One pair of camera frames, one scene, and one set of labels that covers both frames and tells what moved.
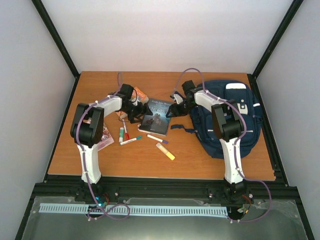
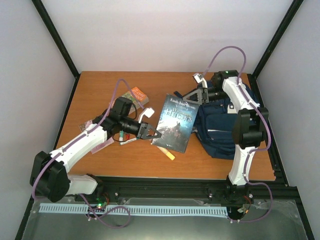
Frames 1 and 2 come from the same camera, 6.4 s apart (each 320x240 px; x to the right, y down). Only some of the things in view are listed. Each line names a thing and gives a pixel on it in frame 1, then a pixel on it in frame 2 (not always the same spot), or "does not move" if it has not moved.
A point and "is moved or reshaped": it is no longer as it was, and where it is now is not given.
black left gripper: [141, 111] → [143, 132]
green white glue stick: [121, 134] does not move
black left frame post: [59, 42] does not move
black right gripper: [175, 111] → [203, 96]
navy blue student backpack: [202, 122] is moved or reshaped
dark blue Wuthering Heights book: [158, 123] is moved or reshaped
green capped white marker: [133, 139] does not move
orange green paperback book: [140, 96] does not move
